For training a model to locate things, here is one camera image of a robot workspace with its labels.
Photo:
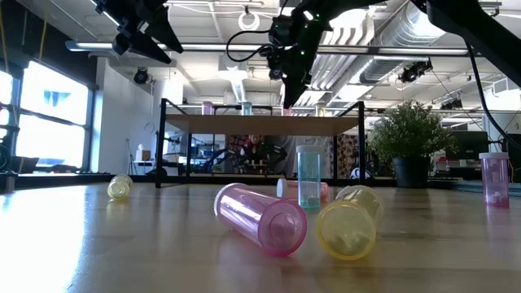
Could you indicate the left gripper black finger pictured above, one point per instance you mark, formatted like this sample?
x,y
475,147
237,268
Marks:
x,y
134,45
163,32

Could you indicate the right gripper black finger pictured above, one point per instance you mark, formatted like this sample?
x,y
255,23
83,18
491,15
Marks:
x,y
293,87

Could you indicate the purple pill bottle white cap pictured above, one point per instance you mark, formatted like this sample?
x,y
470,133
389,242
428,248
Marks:
x,y
494,179
207,109
260,215

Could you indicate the yellow pill bottle white cap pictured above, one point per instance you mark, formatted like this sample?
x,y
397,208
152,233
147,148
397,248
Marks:
x,y
346,232
320,110
119,189

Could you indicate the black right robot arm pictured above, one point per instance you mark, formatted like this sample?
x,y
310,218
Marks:
x,y
480,28

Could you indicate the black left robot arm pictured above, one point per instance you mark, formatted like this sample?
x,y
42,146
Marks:
x,y
8,181

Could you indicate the black ceiling spotlight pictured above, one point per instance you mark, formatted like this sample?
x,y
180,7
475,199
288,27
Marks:
x,y
141,76
274,75
415,71
451,105

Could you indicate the white ceiling pipes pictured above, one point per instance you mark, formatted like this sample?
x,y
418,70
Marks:
x,y
340,67

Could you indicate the person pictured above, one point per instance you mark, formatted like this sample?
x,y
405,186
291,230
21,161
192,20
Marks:
x,y
255,142

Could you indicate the grey hanging cloth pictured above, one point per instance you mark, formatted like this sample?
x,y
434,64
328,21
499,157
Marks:
x,y
287,160

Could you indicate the white floral cloth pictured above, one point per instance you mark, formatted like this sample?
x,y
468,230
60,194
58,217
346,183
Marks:
x,y
327,158

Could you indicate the black overhead light bar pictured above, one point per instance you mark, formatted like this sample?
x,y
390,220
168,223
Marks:
x,y
373,50

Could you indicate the brown patterned cloth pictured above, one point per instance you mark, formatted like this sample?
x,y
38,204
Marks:
x,y
348,154

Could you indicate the large bright window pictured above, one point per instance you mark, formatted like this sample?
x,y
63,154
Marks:
x,y
53,93

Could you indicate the black and white ball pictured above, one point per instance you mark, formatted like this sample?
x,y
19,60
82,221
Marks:
x,y
360,174

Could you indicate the small cardboard box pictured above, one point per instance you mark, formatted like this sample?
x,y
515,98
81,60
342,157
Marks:
x,y
143,155

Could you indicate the green potted plant black pot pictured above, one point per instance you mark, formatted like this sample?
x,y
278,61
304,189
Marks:
x,y
411,171

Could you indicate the black monitor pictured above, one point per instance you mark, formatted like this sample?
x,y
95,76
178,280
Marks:
x,y
515,142
468,144

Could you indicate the blue mat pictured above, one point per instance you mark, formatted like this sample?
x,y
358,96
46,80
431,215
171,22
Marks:
x,y
464,187

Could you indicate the black frame wooden shelf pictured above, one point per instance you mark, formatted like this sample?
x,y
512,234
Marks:
x,y
260,125

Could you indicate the silver ceiling air duct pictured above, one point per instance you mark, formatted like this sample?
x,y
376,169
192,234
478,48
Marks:
x,y
407,28

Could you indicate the black table edge rail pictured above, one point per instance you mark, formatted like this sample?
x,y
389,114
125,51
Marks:
x,y
81,179

